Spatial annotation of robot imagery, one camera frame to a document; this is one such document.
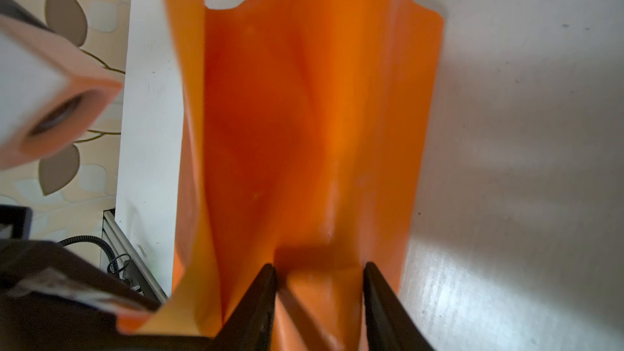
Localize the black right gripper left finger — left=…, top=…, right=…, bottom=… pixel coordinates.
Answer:
left=211, top=263, right=277, bottom=350

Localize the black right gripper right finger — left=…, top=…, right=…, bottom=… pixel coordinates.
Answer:
left=363, top=262, right=434, bottom=351

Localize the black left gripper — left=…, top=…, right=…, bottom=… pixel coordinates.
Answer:
left=1, top=205, right=212, bottom=350

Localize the orange wrapping paper sheet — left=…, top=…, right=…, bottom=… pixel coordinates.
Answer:
left=118, top=0, right=444, bottom=350

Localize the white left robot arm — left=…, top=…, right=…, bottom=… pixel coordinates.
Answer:
left=1, top=0, right=211, bottom=350

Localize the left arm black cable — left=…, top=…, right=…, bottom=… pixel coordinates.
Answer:
left=57, top=235, right=128, bottom=279

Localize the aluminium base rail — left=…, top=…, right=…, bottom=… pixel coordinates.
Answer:
left=101, top=209, right=168, bottom=305

